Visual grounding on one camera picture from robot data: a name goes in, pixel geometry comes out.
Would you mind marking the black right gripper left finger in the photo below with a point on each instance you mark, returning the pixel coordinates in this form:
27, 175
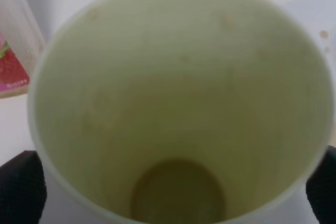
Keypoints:
23, 189

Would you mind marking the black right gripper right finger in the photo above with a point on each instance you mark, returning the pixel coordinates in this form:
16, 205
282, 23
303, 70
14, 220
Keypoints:
321, 191

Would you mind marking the clear bottle with pink label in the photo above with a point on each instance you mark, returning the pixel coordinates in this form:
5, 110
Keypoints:
22, 44

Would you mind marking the pale green plastic cup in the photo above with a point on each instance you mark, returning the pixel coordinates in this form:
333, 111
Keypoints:
186, 111

